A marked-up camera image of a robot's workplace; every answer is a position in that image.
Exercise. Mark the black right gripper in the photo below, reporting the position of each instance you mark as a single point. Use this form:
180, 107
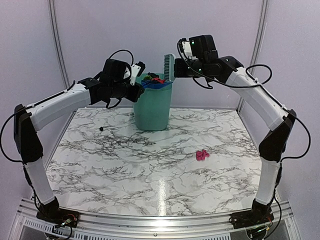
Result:
179, 72

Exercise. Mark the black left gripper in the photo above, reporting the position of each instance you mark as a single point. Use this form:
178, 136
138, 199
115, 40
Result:
134, 96

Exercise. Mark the blue plastic dustpan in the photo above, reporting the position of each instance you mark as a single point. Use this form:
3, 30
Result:
149, 85

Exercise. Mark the red paper scrap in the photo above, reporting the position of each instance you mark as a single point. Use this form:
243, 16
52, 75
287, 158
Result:
158, 80

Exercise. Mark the light green hand brush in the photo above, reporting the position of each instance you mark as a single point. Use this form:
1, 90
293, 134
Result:
168, 67

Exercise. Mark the pink paper scrap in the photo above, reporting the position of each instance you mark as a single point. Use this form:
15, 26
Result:
201, 155

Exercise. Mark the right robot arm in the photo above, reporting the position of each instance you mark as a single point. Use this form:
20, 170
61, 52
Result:
198, 57

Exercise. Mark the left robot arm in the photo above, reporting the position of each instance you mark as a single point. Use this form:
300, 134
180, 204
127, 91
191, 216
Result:
117, 80

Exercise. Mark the green plastic waste bin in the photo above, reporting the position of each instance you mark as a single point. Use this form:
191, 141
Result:
151, 111

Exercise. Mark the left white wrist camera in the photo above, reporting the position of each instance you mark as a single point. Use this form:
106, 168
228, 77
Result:
136, 71

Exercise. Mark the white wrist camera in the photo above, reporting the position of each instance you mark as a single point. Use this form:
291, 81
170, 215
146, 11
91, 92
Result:
185, 49
136, 71

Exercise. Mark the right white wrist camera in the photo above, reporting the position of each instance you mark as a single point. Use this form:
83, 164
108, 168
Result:
185, 49

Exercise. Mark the right aluminium corner post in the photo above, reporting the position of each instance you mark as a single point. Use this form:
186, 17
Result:
262, 23

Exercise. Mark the aluminium corner post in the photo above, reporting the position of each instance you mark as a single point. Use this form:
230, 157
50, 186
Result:
262, 23
57, 43

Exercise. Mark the left aluminium corner post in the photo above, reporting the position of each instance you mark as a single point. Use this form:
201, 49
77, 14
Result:
57, 43

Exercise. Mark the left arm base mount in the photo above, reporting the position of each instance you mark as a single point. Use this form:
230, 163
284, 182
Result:
62, 216

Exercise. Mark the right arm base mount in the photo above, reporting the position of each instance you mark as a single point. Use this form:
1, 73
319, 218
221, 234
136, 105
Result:
244, 219

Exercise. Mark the aluminium front frame rail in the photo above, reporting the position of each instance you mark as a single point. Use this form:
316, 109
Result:
103, 226

